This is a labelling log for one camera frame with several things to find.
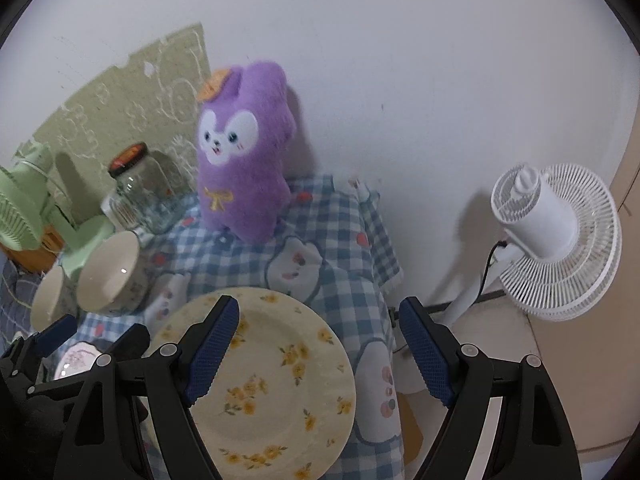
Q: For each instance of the white floor fan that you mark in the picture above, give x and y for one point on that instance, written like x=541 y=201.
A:
x=545 y=220

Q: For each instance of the clear toothpick container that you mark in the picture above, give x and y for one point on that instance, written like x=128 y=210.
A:
x=117 y=212

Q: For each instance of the yellow floral plate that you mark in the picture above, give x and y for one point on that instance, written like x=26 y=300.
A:
x=280 y=375

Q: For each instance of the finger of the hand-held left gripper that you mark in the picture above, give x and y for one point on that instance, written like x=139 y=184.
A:
x=55 y=335
x=127 y=340

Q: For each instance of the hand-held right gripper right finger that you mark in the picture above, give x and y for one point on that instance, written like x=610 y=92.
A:
x=425 y=355

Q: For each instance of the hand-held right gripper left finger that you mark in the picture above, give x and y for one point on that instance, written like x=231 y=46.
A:
x=212 y=350

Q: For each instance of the green patterned wall mat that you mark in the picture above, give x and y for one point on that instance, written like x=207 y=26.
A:
x=125 y=95

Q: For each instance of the blue patterned ceramic bowl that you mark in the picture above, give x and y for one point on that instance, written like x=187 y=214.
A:
x=107 y=270
x=50 y=300

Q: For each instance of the blue checked tablecloth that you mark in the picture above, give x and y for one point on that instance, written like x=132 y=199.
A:
x=340 y=240

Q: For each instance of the white plate with red pattern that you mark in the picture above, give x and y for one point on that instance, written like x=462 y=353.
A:
x=75 y=360

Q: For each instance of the purple plush toy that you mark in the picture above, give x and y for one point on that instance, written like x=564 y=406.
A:
x=240 y=180

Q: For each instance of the green desk fan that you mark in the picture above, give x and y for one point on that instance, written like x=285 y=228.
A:
x=20 y=200

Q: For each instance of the glass jar with dark lid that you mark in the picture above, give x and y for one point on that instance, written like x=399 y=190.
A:
x=145 y=190

